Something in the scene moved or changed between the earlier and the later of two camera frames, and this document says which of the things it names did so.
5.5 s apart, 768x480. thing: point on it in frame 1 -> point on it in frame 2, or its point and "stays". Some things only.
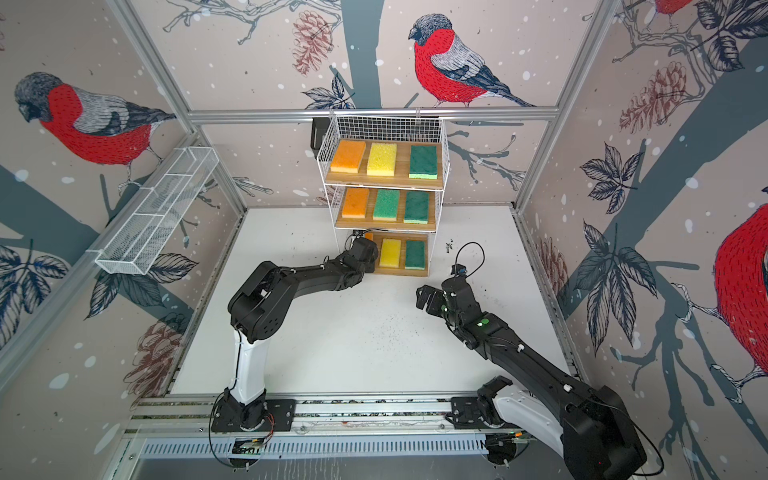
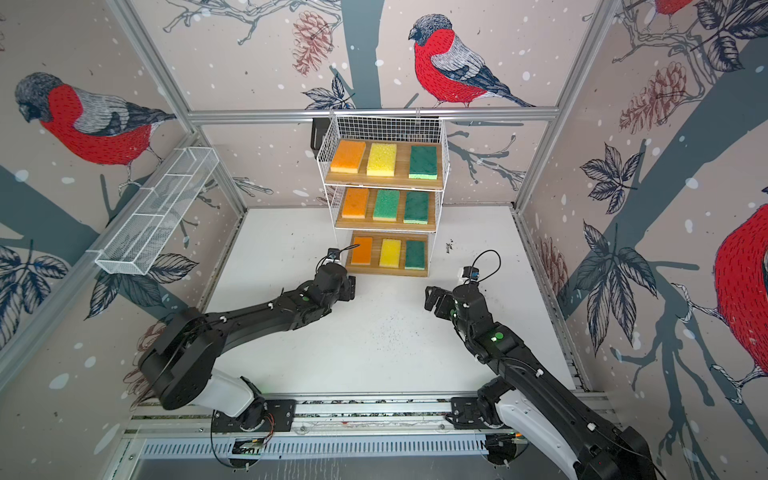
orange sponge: x=355 y=203 stays
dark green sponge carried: x=423 y=162 stays
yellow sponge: x=390 y=253 stays
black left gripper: x=370 y=267 -> x=349 y=288
